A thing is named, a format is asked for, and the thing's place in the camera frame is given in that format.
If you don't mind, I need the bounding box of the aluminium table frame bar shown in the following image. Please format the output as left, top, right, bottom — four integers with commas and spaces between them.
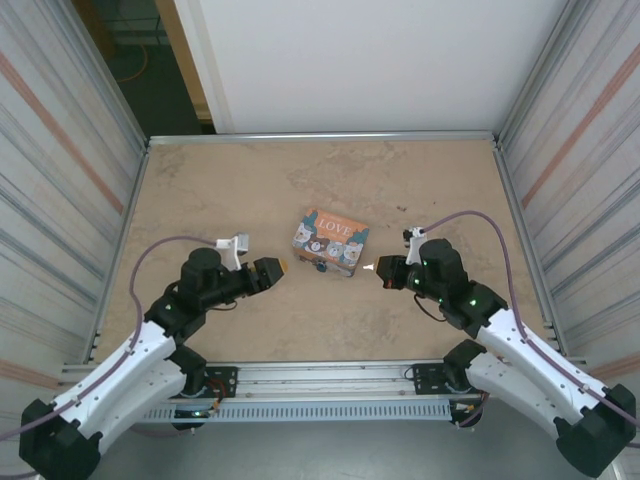
146, 130, 504, 148
492, 139, 589, 366
62, 142, 151, 381

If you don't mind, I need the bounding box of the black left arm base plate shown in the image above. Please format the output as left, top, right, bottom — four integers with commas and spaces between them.
202, 366, 239, 400

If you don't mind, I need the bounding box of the slotted grey cable tray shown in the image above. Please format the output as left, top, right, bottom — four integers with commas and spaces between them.
119, 402, 454, 423

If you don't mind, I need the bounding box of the white panel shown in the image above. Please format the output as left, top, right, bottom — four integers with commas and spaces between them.
172, 0, 571, 135

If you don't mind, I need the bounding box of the orange LOVE bear tin box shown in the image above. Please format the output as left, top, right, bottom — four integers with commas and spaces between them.
291, 206, 371, 278

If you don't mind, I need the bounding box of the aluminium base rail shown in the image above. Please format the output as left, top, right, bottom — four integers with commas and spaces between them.
209, 363, 451, 400

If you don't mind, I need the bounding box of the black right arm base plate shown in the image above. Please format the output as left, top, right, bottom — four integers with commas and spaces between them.
408, 363, 451, 396

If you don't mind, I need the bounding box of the orange floor cable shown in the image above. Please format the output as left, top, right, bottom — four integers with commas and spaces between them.
117, 43, 152, 84

